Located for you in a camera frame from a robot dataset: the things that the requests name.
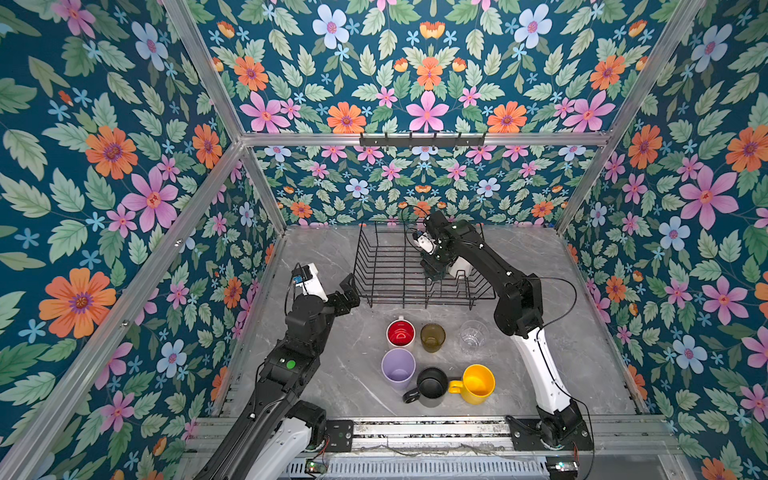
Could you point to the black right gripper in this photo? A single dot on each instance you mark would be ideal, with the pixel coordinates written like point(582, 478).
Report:
point(431, 266)

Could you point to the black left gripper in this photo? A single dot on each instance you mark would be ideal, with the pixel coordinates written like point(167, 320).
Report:
point(352, 294)

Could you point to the black wire dish rack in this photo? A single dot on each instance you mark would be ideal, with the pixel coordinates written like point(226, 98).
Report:
point(390, 268)

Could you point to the red interior white mug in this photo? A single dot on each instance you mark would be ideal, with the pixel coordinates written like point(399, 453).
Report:
point(400, 333)

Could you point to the white faceted mug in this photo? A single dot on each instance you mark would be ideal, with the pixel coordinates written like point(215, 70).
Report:
point(460, 269)

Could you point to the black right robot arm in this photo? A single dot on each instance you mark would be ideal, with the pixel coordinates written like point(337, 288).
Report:
point(518, 315)

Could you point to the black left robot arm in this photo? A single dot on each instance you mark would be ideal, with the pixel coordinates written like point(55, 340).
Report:
point(276, 425)

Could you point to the lilac plastic cup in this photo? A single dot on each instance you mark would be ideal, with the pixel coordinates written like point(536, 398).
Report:
point(398, 366)

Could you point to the olive green glass cup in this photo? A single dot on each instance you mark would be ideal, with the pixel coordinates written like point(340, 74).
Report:
point(432, 337)

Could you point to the clear glass cup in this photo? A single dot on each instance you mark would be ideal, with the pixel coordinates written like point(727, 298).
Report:
point(473, 336)

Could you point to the black mug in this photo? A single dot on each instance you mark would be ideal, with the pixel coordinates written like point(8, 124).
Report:
point(431, 387)

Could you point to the yellow mug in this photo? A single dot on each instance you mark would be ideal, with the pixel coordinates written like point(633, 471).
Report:
point(475, 386)

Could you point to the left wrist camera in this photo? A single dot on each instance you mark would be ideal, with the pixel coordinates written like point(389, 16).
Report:
point(306, 281)

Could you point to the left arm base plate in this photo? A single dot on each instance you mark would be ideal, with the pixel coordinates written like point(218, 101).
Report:
point(335, 436)

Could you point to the black hook rail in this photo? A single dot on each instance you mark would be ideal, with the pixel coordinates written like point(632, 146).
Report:
point(439, 140)

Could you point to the aluminium front rail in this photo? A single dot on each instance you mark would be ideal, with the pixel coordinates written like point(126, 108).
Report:
point(490, 435)

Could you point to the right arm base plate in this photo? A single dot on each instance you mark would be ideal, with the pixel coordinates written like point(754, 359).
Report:
point(537, 434)

